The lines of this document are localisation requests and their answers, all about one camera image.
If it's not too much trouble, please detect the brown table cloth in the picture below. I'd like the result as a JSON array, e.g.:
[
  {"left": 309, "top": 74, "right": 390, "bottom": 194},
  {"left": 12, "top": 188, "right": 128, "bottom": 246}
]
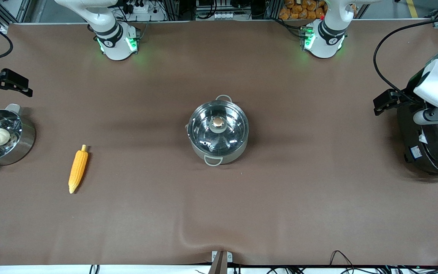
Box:
[{"left": 0, "top": 20, "right": 438, "bottom": 267}]

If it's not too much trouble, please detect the yellow corn cob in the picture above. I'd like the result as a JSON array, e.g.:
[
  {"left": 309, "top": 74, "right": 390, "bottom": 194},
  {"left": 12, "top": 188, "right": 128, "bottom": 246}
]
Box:
[{"left": 68, "top": 145, "right": 89, "bottom": 194}]

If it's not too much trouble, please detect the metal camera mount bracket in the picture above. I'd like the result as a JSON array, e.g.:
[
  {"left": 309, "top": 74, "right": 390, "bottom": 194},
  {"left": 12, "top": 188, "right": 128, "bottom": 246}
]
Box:
[{"left": 208, "top": 250, "right": 233, "bottom": 274}]

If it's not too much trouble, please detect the black left camera cable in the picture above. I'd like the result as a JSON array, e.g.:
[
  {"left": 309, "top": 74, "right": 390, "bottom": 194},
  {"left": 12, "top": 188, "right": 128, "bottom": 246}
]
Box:
[{"left": 373, "top": 18, "right": 438, "bottom": 104}]

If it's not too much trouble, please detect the steel steamer pot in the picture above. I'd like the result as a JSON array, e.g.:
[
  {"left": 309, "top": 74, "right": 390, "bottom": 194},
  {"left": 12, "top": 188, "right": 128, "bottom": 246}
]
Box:
[{"left": 0, "top": 104, "right": 37, "bottom": 172}]

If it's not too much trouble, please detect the glass pot lid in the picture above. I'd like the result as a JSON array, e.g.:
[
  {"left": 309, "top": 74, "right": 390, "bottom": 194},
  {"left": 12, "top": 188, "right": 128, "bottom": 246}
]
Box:
[{"left": 187, "top": 100, "right": 249, "bottom": 155}]

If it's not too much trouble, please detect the orange bread pile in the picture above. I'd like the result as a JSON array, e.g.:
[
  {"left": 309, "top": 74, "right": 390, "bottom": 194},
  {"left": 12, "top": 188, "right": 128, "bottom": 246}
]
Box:
[{"left": 278, "top": 0, "right": 329, "bottom": 21}]

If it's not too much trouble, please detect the grey steel cooking pot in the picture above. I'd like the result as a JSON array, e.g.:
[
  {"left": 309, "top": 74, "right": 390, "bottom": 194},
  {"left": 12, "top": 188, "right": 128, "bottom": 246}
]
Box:
[{"left": 185, "top": 94, "right": 250, "bottom": 167}]

